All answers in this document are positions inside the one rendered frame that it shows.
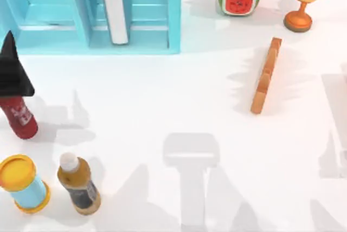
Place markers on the wooden slotted holder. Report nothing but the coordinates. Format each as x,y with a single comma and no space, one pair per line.
267,76

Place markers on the white book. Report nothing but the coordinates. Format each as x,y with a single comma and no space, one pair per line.
115,7

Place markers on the brown bottle with white cap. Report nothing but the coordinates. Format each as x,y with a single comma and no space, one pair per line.
78,186

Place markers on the light blue rack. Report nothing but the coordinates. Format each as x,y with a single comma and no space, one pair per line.
54,12

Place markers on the red bottle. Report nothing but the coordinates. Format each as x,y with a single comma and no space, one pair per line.
20,118

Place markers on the orange gold trophy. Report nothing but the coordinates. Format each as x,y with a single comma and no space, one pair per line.
302,1

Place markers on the blue can with yellow lid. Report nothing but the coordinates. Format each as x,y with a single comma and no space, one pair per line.
24,183

